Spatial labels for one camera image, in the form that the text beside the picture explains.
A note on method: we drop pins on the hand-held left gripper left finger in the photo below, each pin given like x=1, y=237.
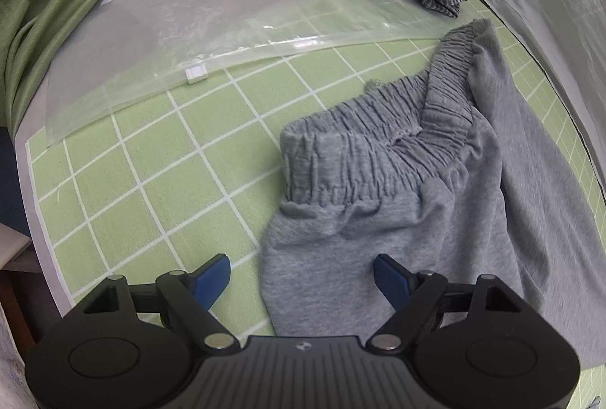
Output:
x=212, y=283

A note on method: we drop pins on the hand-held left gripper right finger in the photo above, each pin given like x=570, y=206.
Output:
x=390, y=283

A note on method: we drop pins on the grey sweat shorts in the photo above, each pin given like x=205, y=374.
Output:
x=402, y=181

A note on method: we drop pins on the green grid mat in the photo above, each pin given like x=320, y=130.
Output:
x=156, y=181

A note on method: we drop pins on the clear plastic zip bag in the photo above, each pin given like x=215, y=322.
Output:
x=189, y=30

